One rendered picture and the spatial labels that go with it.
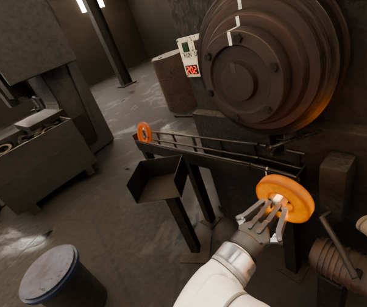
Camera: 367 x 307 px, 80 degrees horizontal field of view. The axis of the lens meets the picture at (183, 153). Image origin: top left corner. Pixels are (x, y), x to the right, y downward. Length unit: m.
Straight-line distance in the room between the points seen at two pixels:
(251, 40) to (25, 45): 2.67
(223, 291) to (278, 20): 0.62
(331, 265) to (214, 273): 0.52
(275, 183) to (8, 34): 2.86
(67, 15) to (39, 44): 8.12
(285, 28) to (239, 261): 0.55
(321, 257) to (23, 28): 3.10
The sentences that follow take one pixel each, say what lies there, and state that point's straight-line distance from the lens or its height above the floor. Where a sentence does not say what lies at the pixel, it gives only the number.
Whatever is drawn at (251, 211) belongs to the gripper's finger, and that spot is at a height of 0.85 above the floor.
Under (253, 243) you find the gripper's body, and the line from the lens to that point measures 0.56.
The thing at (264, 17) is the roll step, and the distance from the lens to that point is 0.67.
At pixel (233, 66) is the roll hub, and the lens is 0.68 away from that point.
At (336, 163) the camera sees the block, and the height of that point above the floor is 0.80.
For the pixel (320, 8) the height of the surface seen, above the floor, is 1.25.
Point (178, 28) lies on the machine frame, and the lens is 1.16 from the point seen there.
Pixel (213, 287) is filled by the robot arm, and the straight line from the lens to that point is 0.50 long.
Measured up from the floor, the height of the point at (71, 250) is 0.43.
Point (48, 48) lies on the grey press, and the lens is 3.12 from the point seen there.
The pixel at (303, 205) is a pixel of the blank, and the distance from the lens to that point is 0.64.
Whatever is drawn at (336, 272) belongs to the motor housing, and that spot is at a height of 0.50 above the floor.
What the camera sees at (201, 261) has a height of 0.01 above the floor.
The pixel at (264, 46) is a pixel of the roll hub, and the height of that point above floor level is 1.20.
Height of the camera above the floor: 1.33
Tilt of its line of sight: 31 degrees down
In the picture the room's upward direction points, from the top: 20 degrees counter-clockwise
